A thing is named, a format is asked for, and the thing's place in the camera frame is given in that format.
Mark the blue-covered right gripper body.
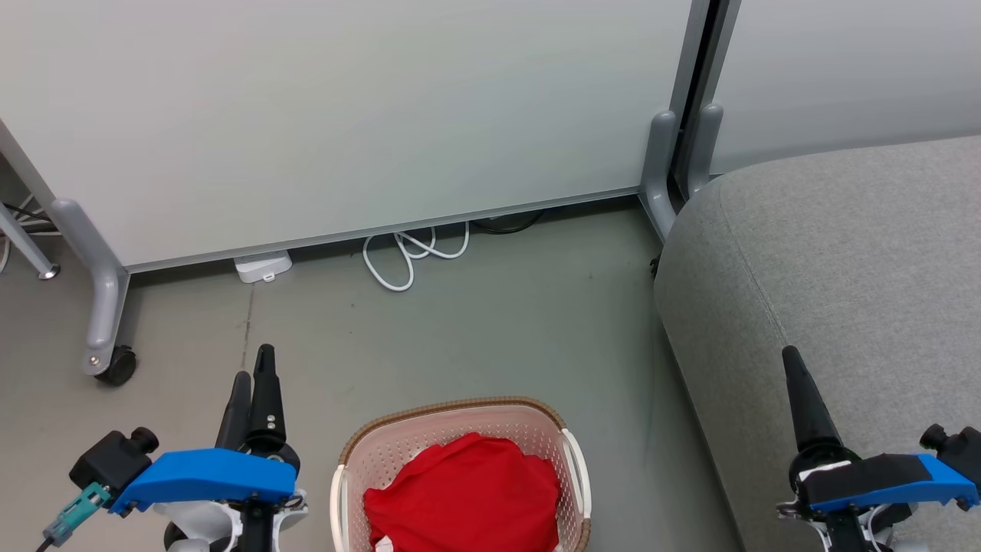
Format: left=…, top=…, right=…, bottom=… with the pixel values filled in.
left=777, top=452, right=981, bottom=552

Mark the blue-covered left gripper body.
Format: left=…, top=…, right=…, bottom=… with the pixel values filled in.
left=111, top=448, right=309, bottom=552

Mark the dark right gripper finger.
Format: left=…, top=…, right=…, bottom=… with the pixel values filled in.
left=782, top=347, right=848, bottom=471

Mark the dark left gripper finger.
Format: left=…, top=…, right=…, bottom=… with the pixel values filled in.
left=216, top=372, right=253, bottom=450
left=245, top=345, right=300, bottom=469

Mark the red white striped garment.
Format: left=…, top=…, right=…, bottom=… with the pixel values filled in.
left=363, top=432, right=562, bottom=552

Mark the grey fabric sofa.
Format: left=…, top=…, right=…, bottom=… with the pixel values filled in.
left=653, top=136, right=981, bottom=552

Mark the white power adapter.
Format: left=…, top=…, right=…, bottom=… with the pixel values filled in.
left=233, top=250, right=294, bottom=284

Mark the white perforated laundry basket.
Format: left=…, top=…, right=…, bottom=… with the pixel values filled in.
left=330, top=396, right=592, bottom=552

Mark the grey partition leg with caster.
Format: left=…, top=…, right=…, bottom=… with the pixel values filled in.
left=49, top=198, right=131, bottom=376

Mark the grey metal table leg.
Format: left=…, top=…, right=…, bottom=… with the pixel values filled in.
left=0, top=203, right=62, bottom=281

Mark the wide white partition panel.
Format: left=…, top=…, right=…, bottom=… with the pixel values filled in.
left=0, top=0, right=714, bottom=275

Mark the narrow white partition panel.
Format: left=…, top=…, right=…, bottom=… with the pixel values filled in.
left=709, top=0, right=981, bottom=177

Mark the teal left camera cable plug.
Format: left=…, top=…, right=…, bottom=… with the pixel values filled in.
left=38, top=481, right=113, bottom=552

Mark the white coiled cable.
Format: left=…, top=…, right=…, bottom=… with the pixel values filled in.
left=362, top=222, right=471, bottom=293

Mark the grey partition foot post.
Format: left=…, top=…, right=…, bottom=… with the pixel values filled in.
left=687, top=103, right=724, bottom=199
left=639, top=110, right=680, bottom=240

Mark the black floor cable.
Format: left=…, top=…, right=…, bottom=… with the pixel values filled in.
left=469, top=209, right=546, bottom=235

